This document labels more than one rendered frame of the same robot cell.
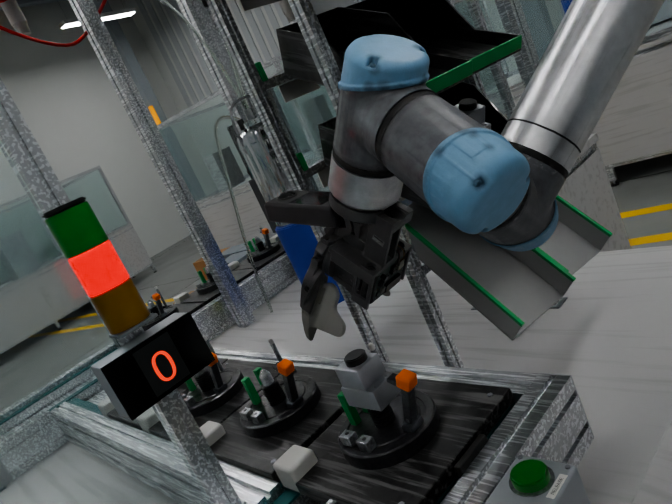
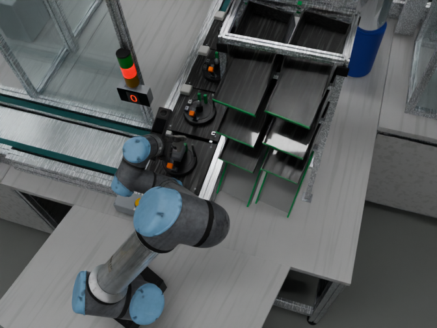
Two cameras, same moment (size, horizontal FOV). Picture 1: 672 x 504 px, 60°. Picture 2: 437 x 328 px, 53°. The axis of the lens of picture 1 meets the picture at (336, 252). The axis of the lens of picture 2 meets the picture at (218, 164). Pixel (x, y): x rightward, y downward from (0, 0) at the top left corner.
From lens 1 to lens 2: 1.44 m
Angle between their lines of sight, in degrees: 64
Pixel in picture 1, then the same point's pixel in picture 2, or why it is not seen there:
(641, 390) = (231, 235)
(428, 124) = (119, 170)
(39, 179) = (121, 40)
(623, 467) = not seen: hidden behind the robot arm
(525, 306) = (236, 191)
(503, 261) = (253, 177)
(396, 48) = (132, 153)
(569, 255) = (278, 202)
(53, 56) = not seen: outside the picture
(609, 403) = not seen: hidden behind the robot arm
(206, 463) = (146, 113)
